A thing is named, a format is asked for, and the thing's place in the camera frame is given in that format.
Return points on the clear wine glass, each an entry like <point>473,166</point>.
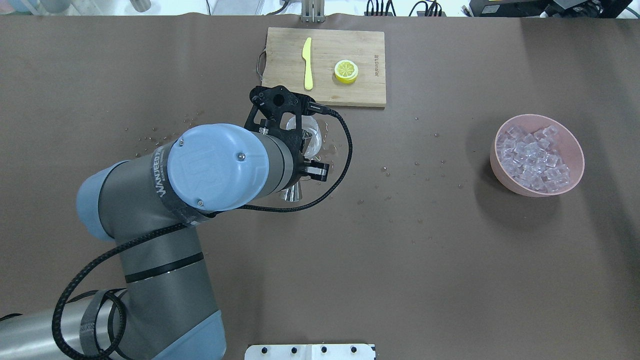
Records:
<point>312,140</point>

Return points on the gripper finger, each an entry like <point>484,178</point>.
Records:
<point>316,170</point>

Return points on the black monitor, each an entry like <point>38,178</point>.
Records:
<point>598,9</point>

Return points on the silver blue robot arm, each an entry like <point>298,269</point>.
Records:
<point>150,297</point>

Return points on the aluminium frame post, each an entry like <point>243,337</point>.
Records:
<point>313,11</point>

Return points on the black power strip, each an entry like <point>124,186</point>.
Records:
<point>402,8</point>

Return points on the steel cocktail jigger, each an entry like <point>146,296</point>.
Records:
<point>292,194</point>

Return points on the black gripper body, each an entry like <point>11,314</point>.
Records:
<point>316,171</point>

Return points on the bamboo cutting board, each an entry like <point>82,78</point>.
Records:
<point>285,65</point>

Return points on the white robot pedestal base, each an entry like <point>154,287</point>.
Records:
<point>311,351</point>

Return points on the pink bowl of ice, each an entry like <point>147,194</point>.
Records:
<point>537,157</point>

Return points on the yellow plastic knife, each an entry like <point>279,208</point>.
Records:
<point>306,54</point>

